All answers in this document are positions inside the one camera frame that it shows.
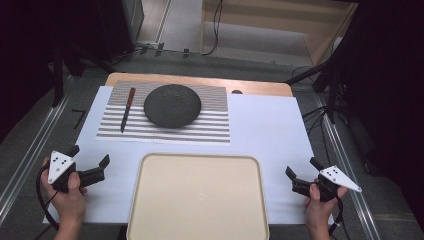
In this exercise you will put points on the striped placemat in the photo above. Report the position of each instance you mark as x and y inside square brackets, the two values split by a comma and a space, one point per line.
[206, 128]

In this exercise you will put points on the wooden shelf unit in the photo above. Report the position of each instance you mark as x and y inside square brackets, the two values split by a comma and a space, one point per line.
[316, 36]

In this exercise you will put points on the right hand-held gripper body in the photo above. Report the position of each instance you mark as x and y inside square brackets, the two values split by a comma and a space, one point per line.
[333, 178]

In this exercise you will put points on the wooden table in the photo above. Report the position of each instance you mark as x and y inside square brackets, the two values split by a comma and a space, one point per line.
[260, 87]

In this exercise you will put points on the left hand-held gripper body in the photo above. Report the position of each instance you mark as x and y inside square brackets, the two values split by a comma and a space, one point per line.
[59, 166]

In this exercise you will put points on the person's left hand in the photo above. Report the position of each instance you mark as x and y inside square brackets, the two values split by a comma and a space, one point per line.
[68, 205]

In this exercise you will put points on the beige tray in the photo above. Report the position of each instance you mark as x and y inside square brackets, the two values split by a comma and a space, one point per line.
[198, 196]

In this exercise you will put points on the metal floor rail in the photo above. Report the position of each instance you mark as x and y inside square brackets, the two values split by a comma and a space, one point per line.
[30, 156]
[346, 160]

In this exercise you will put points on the dark cabinet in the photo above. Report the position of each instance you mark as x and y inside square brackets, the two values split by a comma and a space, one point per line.
[120, 26]

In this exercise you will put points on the person's right hand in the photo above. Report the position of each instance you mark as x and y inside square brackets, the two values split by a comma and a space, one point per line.
[318, 211]

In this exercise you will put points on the white table cover sheet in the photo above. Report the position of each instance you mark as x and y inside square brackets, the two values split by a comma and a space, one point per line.
[266, 133]

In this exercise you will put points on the black tripod stand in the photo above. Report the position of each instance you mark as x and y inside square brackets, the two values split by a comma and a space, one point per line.
[330, 86]

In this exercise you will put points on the dark round plate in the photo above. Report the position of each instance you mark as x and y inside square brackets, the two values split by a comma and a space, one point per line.
[172, 106]

